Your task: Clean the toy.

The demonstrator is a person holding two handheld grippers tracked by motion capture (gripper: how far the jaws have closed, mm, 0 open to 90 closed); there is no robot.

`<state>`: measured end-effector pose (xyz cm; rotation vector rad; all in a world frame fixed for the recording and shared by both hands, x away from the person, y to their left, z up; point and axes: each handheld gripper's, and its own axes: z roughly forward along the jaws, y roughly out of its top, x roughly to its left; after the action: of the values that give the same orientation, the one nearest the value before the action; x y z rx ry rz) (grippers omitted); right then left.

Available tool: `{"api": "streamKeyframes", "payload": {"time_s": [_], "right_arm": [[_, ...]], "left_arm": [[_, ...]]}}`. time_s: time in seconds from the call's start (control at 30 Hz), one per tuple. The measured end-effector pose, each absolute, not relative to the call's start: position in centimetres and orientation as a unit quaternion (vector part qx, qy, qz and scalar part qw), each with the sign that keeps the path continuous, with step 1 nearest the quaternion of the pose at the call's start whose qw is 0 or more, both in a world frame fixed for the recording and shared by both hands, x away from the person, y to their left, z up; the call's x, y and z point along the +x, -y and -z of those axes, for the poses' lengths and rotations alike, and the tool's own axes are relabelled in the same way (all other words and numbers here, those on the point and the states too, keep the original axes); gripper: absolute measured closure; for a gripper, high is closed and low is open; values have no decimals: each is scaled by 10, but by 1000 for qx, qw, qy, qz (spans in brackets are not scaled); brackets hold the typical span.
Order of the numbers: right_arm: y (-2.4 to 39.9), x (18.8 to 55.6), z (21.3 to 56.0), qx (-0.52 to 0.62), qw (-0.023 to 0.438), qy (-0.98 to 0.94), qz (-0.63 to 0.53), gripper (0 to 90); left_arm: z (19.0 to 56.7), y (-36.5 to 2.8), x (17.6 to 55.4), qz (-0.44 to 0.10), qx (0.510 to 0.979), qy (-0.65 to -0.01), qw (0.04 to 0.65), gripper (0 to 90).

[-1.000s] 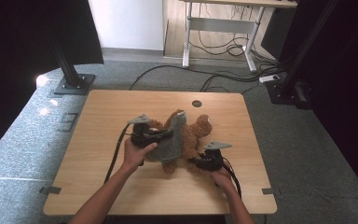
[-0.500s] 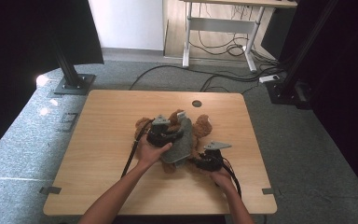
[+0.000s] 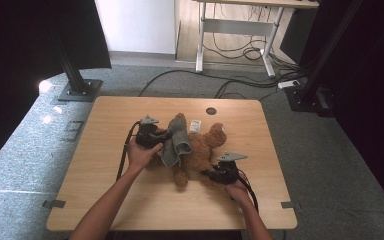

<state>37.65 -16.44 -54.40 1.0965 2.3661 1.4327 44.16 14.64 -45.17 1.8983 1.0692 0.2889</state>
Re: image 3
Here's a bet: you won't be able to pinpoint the person's right hand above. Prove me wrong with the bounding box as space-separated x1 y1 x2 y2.
224 181 253 209

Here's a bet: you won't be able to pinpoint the long black floor cable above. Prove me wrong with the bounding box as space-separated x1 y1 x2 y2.
138 69 309 100

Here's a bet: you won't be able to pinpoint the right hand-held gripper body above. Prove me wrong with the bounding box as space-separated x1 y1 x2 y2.
209 152 248 185

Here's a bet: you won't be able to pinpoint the gray table bracket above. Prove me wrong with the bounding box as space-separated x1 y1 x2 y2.
42 199 67 210
280 201 303 210

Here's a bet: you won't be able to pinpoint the person's left hand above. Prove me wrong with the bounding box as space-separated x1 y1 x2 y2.
126 138 164 173

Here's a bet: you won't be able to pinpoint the white metal desk frame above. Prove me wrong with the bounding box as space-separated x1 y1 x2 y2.
193 0 320 78

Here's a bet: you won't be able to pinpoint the brown teddy bear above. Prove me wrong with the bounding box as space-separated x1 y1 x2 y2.
146 112 228 192

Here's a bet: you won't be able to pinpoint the dark curtain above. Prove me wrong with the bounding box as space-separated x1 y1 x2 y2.
0 0 112 174
279 0 384 218

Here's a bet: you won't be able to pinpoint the coiled black cables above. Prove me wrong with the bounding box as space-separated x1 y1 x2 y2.
202 33 271 62

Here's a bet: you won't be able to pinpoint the black stand with base plate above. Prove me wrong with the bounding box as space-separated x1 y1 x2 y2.
54 33 103 103

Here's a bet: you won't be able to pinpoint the gray cloth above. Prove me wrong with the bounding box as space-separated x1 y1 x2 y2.
160 117 193 168

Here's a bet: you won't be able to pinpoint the black slanted metal stand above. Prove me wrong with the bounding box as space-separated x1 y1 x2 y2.
284 0 364 118

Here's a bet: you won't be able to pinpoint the white power strip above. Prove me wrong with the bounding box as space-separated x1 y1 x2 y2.
277 79 301 90

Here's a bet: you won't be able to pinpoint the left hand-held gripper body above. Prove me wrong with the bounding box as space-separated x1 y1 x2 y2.
135 115 168 149

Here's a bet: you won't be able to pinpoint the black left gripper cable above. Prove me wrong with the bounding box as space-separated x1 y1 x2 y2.
115 120 142 182

